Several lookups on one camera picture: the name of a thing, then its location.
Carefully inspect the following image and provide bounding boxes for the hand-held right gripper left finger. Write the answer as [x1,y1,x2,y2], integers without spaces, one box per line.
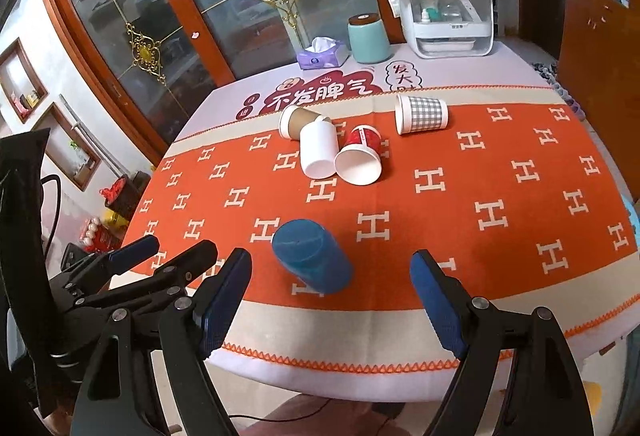
[70,247,253,436]

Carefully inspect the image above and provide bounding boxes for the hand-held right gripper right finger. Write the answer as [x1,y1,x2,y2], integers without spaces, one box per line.
[410,250,586,436]

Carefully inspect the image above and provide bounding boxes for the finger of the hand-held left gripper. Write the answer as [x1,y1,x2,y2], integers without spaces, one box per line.
[62,236,161,289]
[75,240,218,317]

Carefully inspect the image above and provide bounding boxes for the blue cup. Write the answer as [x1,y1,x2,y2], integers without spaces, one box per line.
[271,218,355,294]

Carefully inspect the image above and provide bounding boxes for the red paper cup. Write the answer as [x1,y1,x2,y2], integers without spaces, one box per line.
[334,125,387,187]

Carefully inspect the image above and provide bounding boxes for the white cup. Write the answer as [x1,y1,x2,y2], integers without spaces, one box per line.
[300,120,337,179]

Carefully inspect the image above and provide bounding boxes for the brown paper cup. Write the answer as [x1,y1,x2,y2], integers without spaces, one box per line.
[278,104,332,140]

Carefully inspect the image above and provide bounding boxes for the grey checked paper cup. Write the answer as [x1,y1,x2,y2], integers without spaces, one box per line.
[395,94,449,135]

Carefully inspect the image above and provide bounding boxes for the red gift box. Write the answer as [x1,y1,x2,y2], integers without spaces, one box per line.
[79,215,124,254]

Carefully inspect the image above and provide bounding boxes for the black bucket with red decoration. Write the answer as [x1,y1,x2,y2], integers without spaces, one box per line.
[101,173,152,219]

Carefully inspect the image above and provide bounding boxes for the orange patterned tablecloth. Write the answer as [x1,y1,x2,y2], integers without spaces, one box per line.
[120,40,640,409]

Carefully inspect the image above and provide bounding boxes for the purple tissue box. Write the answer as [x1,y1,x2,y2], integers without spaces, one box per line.
[296,37,350,69]

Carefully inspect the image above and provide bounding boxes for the teal canister with brown lid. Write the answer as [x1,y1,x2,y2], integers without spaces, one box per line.
[347,14,392,64]

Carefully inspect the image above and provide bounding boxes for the wooden cabinet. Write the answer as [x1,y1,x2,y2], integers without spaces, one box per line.
[556,0,640,199]

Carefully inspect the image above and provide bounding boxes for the white countertop appliance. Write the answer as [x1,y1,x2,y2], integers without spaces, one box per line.
[397,0,497,59]

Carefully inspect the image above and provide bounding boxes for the black cable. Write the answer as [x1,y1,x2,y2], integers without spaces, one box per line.
[41,173,63,259]

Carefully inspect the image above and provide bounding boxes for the wooden wall niche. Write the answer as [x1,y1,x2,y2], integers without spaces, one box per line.
[0,38,49,124]
[32,103,103,193]

